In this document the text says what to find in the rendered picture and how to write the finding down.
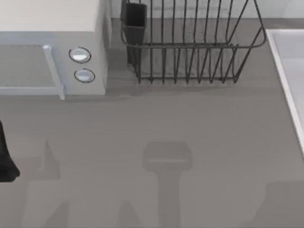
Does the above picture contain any silver microwave knob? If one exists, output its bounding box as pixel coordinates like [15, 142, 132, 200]
[68, 46, 92, 64]
[74, 68, 96, 84]

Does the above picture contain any pale microwave oven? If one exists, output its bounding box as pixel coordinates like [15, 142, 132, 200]
[0, 0, 112, 100]

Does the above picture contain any dark wire dish rack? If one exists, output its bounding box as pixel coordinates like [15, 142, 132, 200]
[120, 0, 266, 85]

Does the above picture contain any microwave oven door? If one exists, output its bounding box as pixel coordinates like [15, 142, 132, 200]
[0, 31, 65, 100]

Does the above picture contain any microwave door handle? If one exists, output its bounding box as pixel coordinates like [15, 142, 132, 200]
[42, 44, 66, 100]

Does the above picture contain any black cutlery holder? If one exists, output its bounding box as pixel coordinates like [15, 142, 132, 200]
[120, 0, 148, 65]

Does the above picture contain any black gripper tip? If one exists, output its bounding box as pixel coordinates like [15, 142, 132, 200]
[0, 121, 20, 183]

